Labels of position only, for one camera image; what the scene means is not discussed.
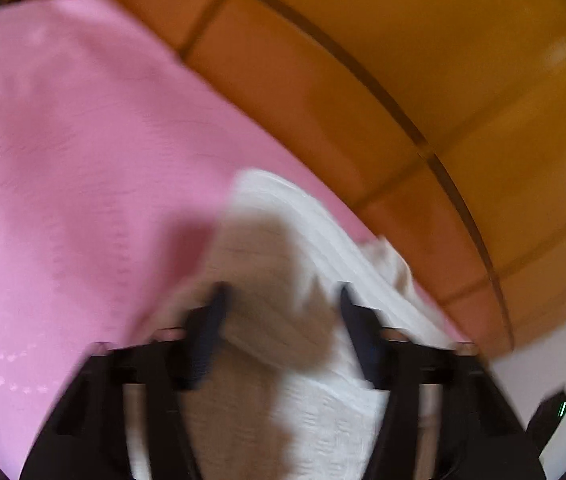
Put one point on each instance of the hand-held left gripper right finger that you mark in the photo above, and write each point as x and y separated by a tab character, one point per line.
363	345

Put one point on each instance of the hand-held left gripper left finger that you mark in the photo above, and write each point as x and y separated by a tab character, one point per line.
207	342

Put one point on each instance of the pink bed sheet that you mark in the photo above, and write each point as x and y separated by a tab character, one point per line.
78	170

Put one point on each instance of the wooden panelled headboard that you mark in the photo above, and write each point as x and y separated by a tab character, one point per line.
413	90

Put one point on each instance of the white knit sweater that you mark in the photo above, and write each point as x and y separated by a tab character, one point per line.
313	280

